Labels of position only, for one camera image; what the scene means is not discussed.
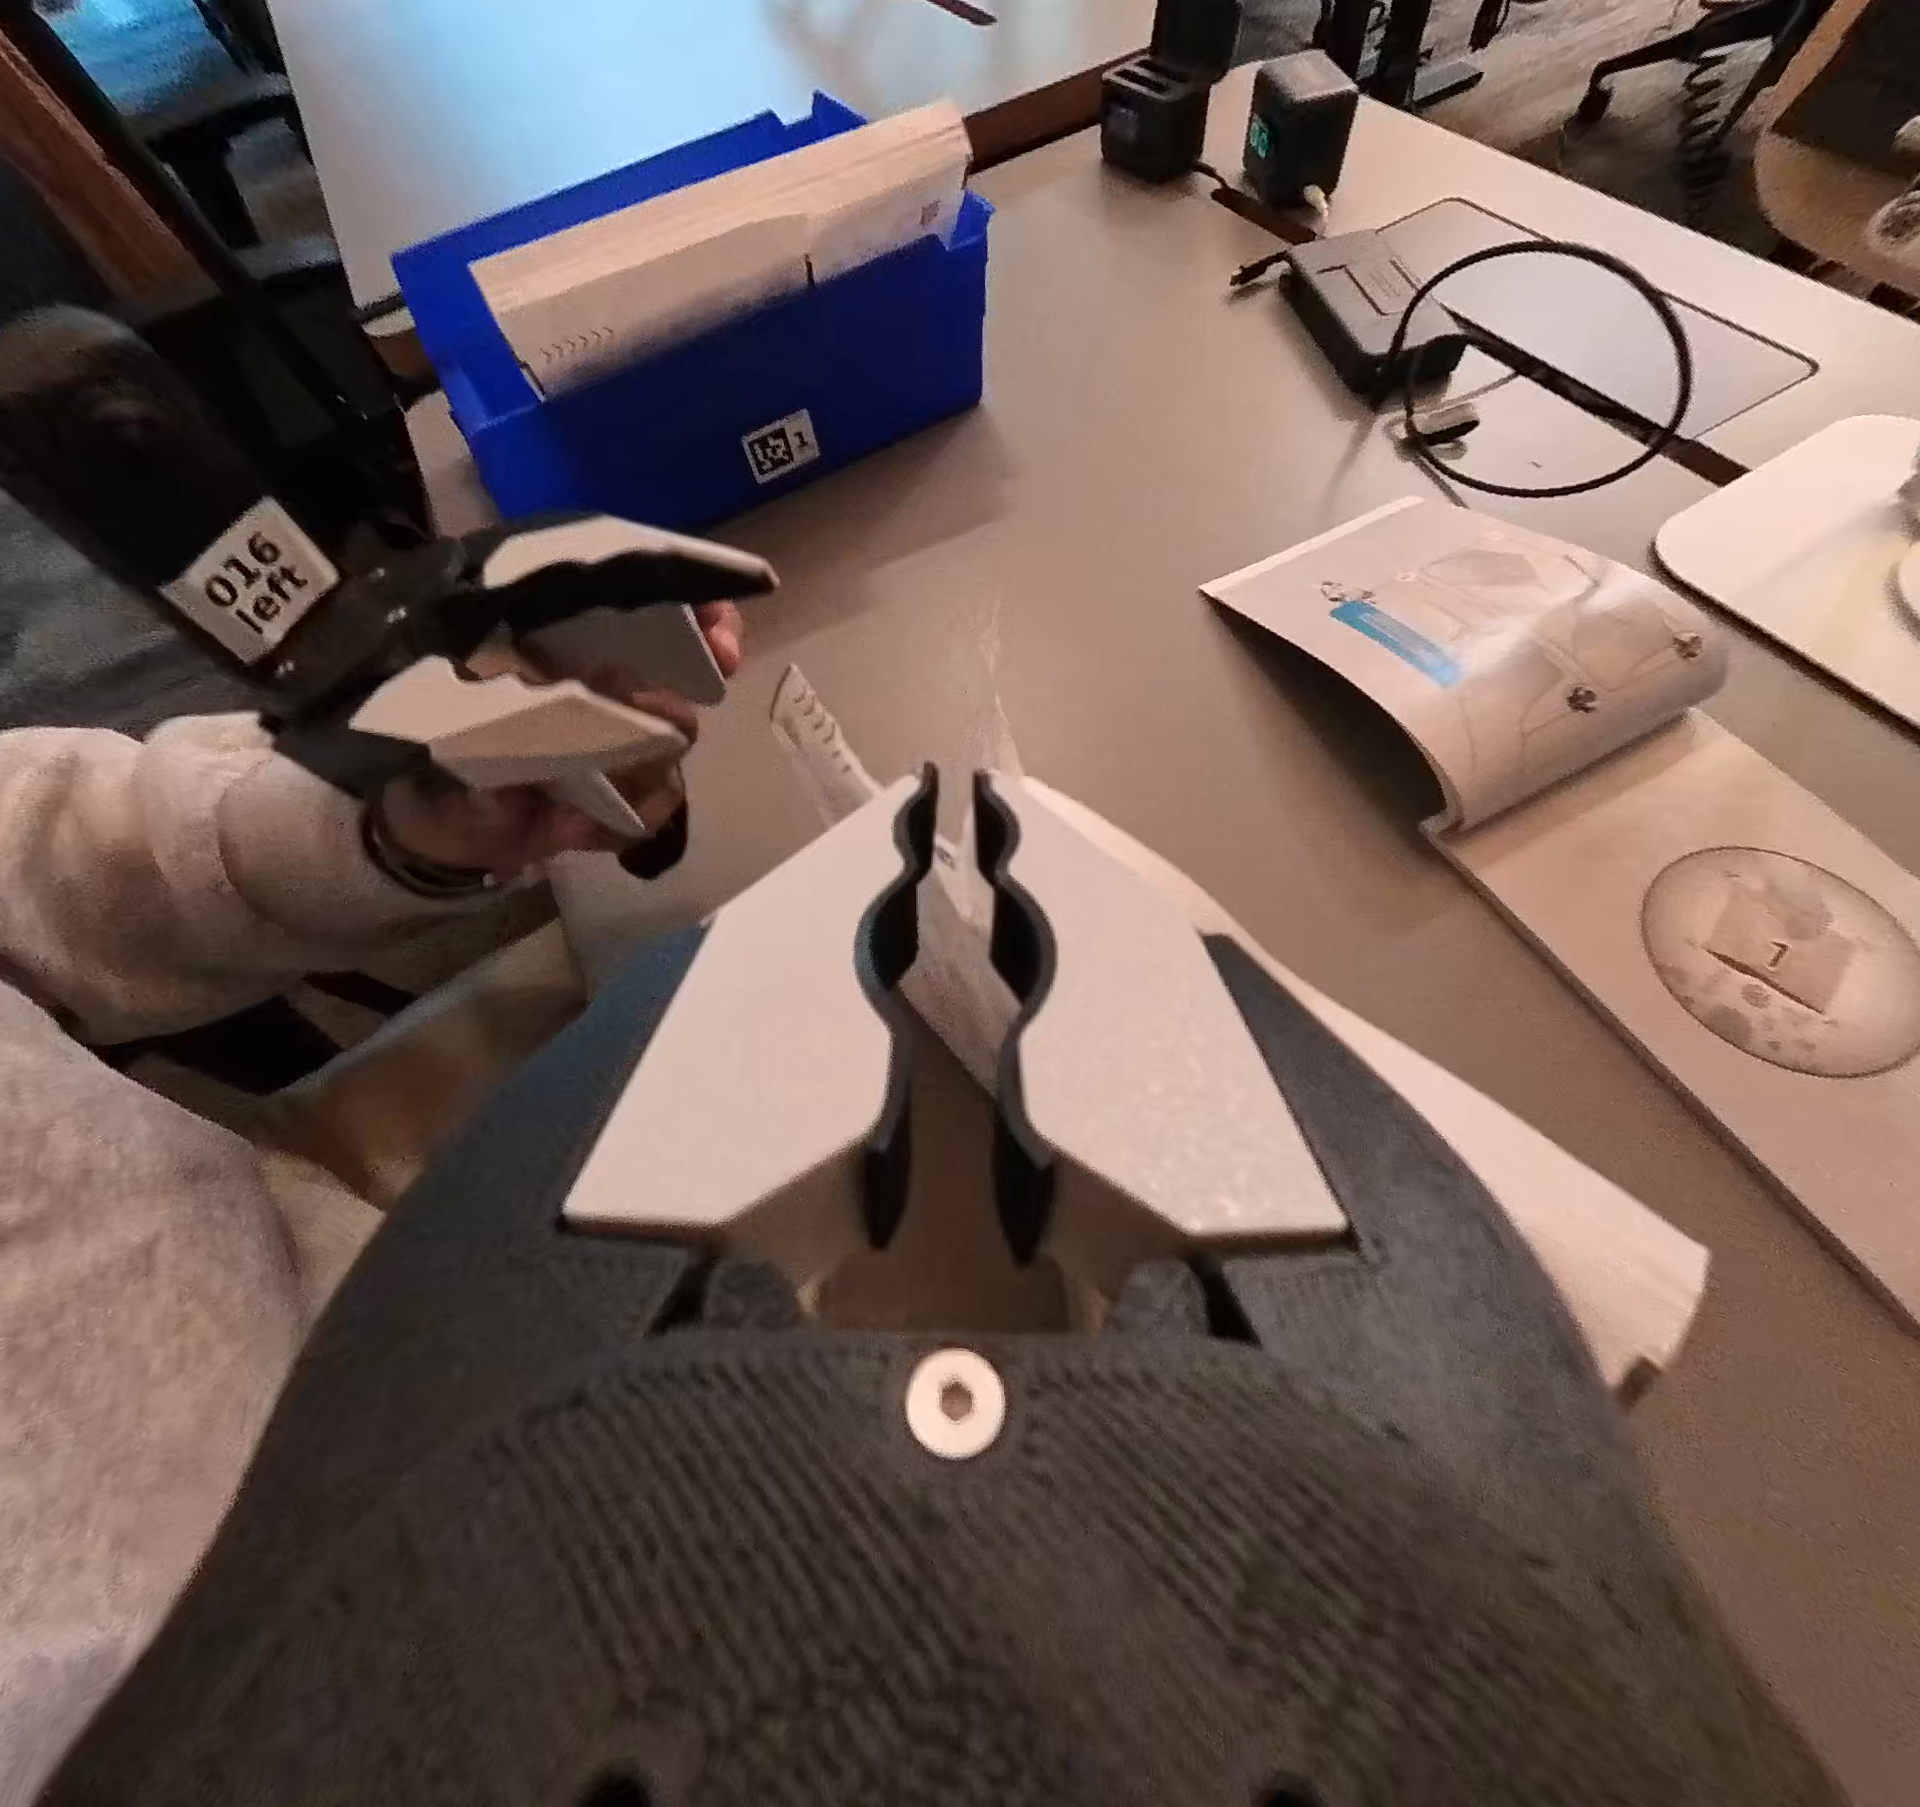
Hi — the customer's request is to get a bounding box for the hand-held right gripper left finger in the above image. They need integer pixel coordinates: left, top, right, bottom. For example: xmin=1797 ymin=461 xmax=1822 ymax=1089
xmin=558 ymin=764 xmax=944 ymax=1285

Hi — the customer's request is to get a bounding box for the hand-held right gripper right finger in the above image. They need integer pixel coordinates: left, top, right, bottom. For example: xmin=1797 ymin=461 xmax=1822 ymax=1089
xmin=972 ymin=767 xmax=1351 ymax=1312

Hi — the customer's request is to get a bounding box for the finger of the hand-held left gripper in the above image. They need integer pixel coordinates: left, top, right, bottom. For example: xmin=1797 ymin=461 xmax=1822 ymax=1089
xmin=469 ymin=514 xmax=783 ymax=709
xmin=349 ymin=656 xmax=696 ymax=838

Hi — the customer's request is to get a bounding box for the blue plastic bin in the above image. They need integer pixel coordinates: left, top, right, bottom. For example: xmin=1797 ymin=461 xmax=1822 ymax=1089
xmin=389 ymin=89 xmax=996 ymax=529

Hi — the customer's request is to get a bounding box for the stack of white paper bags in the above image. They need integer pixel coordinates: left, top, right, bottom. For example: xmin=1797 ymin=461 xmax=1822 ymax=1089
xmin=469 ymin=94 xmax=975 ymax=401

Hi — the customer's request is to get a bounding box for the person's left forearm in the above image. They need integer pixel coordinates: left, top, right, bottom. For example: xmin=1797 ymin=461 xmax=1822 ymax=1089
xmin=0 ymin=711 xmax=602 ymax=1042

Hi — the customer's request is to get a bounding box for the person's left hand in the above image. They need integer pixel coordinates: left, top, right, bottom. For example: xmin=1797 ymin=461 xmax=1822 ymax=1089
xmin=367 ymin=599 xmax=747 ymax=882

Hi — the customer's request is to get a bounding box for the white instruction booklet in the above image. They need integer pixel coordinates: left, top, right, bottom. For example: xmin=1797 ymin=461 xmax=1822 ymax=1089
xmin=1198 ymin=491 xmax=1920 ymax=1337

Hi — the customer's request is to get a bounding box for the black battery charger case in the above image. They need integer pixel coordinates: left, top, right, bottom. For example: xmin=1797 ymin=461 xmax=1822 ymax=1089
xmin=1102 ymin=0 xmax=1243 ymax=181

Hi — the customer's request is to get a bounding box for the black docking hub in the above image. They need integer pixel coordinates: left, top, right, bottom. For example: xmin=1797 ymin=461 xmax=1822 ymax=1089
xmin=1286 ymin=228 xmax=1467 ymax=396

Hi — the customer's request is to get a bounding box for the white monitor stand base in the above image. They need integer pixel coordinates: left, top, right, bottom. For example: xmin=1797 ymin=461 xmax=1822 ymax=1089
xmin=1653 ymin=412 xmax=1920 ymax=732

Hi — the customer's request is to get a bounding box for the black power adapter green display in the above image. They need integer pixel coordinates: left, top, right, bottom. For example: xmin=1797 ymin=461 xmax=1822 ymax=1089
xmin=1249 ymin=51 xmax=1362 ymax=208

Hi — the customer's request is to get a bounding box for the wooden chair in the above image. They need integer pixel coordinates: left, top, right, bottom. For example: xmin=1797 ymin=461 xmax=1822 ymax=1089
xmin=1755 ymin=0 xmax=1920 ymax=264

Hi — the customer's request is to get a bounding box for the dark wrist bracelet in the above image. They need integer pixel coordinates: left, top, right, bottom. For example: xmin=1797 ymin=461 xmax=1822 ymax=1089
xmin=355 ymin=801 xmax=504 ymax=897

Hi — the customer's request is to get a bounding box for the black looped cable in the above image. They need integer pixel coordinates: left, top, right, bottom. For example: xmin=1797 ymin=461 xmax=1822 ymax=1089
xmin=1230 ymin=240 xmax=1697 ymax=501

